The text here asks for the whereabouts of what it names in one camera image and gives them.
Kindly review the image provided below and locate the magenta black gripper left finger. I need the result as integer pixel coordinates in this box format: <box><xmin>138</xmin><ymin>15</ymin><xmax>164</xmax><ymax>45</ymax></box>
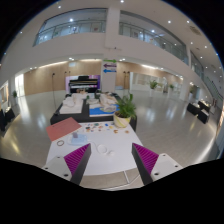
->
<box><xmin>42</xmin><ymin>144</ymin><xmax>91</xmax><ymax>185</ymax></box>

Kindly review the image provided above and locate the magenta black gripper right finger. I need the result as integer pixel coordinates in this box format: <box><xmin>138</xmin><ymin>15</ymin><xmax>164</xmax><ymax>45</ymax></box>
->
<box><xmin>132</xmin><ymin>143</ymin><xmax>182</xmax><ymax>185</ymax></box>

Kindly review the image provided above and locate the purple grey charger plug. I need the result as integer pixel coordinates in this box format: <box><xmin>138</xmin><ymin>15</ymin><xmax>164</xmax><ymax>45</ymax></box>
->
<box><xmin>73</xmin><ymin>132</ymin><xmax>78</xmax><ymax>138</ymax></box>

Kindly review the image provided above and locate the red paper sheet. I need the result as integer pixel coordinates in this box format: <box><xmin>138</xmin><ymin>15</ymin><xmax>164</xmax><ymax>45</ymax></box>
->
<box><xmin>46</xmin><ymin>117</ymin><xmax>81</xmax><ymax>141</ymax></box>

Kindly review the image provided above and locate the white rectangular table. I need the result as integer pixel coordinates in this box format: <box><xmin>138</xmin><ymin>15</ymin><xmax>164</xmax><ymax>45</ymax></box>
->
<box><xmin>45</xmin><ymin>120</ymin><xmax>145</xmax><ymax>177</ymax></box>

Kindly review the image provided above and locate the potted green plant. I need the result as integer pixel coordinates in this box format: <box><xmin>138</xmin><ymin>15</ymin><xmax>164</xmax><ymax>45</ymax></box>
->
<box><xmin>113</xmin><ymin>94</ymin><xmax>137</xmax><ymax>130</ymax></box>

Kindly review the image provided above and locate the black display platform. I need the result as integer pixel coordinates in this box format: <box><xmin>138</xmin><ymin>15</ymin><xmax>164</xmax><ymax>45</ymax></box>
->
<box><xmin>49</xmin><ymin>93</ymin><xmax>138</xmax><ymax>132</ymax></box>

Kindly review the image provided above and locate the white blue architectural model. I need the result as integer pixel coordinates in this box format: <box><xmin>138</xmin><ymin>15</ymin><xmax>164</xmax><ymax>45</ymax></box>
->
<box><xmin>89</xmin><ymin>94</ymin><xmax>118</xmax><ymax>117</ymax></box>

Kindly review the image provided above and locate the black upright piano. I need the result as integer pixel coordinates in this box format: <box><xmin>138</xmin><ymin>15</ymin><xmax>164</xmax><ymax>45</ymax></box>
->
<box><xmin>69</xmin><ymin>76</ymin><xmax>98</xmax><ymax>93</ymax></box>

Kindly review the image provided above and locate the direction sign pillar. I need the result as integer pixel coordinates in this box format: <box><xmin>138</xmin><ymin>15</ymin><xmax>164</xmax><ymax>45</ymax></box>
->
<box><xmin>101</xmin><ymin>59</ymin><xmax>117</xmax><ymax>92</ymax></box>

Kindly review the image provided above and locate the white coiled charger cable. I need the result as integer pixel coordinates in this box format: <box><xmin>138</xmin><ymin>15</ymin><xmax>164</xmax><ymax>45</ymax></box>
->
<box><xmin>88</xmin><ymin>141</ymin><xmax>116</xmax><ymax>158</ymax></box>

